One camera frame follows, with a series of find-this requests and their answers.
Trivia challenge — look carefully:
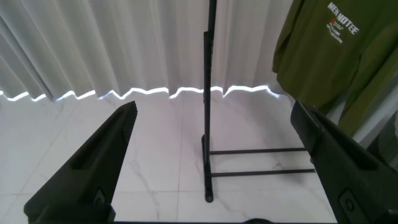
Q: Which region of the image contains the white curtain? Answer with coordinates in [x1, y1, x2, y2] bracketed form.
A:
[0, 0, 296, 102]

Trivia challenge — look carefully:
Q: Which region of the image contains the black clothes rack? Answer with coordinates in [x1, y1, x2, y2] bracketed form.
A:
[201, 0, 317, 203]

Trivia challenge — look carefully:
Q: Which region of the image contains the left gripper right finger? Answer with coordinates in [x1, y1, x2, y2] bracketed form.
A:
[290, 101, 398, 222]

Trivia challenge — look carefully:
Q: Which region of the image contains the green long-sleeved shirt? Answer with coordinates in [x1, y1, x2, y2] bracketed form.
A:
[272, 0, 398, 138]

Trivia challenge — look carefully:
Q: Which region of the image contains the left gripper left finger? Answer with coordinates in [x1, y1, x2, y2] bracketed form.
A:
[24, 101, 137, 222]

